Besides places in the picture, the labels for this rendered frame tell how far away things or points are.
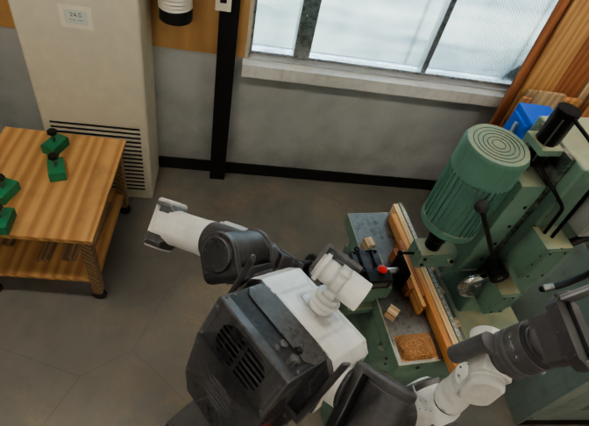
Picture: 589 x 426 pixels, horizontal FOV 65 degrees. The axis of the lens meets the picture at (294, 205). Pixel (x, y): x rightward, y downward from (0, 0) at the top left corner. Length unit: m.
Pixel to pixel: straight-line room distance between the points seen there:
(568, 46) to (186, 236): 2.25
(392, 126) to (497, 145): 1.72
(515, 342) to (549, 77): 2.13
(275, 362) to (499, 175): 0.73
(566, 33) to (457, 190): 1.62
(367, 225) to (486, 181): 0.63
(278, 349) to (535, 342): 0.44
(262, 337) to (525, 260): 0.89
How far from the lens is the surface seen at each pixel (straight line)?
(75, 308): 2.54
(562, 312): 0.88
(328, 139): 2.94
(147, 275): 2.58
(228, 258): 0.97
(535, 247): 1.45
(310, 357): 0.86
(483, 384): 0.96
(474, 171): 1.24
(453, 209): 1.33
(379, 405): 0.91
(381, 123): 2.92
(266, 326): 0.86
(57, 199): 2.26
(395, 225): 1.74
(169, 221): 1.15
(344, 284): 0.91
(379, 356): 1.64
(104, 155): 2.43
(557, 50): 2.81
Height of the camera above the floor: 2.16
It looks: 47 degrees down
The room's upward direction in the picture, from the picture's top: 15 degrees clockwise
